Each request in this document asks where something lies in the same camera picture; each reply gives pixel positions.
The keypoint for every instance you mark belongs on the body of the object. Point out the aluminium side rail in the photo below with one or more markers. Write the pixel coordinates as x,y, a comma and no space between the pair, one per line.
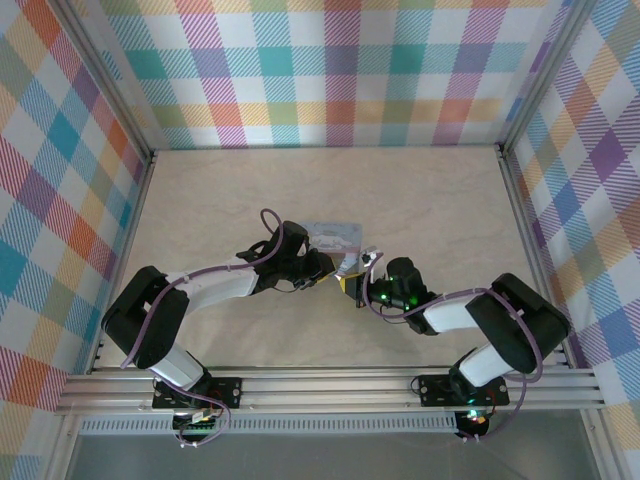
134,215
523,215

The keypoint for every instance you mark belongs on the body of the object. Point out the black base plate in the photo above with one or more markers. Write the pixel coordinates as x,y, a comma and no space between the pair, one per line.
432,390
230,392

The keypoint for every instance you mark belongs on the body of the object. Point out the aluminium frame post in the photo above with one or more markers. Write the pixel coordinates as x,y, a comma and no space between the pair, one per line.
541,75
107,80

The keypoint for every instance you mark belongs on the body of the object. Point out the long aluminium base rail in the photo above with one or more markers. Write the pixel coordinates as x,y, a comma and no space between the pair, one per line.
325,390

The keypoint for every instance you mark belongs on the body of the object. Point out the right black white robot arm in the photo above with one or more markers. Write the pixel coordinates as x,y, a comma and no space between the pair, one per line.
520,325

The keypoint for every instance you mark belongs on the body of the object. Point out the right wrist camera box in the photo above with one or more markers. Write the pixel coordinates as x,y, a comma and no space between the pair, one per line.
371,256

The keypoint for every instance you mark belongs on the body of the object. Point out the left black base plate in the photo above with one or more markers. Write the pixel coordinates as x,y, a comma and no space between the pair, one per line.
230,392

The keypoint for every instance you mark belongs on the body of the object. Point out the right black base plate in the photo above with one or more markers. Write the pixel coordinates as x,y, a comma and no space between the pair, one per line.
432,390

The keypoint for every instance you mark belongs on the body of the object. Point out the blue cartoon print tin box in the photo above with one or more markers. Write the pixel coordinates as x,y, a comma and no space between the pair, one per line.
335,237

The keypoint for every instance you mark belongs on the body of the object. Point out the plaid backdrop cloth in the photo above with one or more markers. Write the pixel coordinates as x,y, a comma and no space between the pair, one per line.
40,200
325,75
610,200

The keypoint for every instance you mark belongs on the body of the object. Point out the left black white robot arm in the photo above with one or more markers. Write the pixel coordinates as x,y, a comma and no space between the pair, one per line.
145,325

